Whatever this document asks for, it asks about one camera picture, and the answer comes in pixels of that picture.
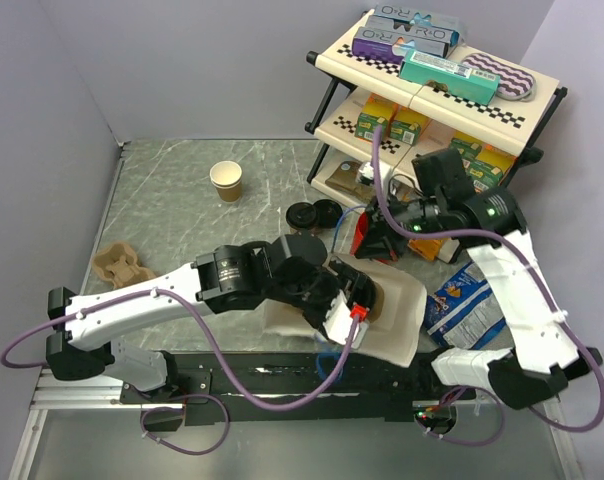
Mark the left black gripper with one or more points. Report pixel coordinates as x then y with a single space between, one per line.
348 281

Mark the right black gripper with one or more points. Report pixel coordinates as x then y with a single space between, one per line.
381 241

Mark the cardboard cup carrier tray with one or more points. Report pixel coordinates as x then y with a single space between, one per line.
377 308

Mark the paper takeout bag blue handles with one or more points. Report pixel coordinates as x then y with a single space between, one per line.
389 305

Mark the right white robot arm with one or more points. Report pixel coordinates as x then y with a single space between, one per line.
546 354

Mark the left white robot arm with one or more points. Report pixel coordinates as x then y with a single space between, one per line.
89 340

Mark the red cup with stirrers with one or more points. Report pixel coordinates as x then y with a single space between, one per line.
360 232

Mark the stack of black cup lids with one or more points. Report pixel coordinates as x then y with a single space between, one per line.
328 213

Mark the brown snack bag under shelf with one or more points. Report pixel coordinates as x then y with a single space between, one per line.
343 179

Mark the blue snack bag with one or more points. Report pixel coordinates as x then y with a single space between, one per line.
464 312

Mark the green yellow box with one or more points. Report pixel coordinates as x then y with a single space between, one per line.
377 111
469 147
407 125
489 167

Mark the two tier checkered shelf rack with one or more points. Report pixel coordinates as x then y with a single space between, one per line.
512 127

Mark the stack of brown paper cups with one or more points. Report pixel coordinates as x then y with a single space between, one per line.
226 177

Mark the green yellow box far right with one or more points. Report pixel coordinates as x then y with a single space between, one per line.
489 167

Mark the green yellow box far left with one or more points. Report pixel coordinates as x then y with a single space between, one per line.
377 111

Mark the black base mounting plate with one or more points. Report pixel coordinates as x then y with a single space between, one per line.
367 388

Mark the teal long box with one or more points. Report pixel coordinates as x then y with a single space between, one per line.
454 78

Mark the purple R&O box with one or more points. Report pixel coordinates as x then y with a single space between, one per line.
379 44

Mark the purple wavy pouch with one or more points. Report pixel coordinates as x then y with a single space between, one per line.
514 83

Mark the dark grey R&O box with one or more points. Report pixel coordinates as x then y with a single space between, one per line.
422 37

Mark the grey R&O box top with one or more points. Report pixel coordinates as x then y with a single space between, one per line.
411 15

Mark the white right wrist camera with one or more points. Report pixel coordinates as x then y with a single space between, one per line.
365 174

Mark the aluminium rail frame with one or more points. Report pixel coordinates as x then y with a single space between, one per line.
82 430

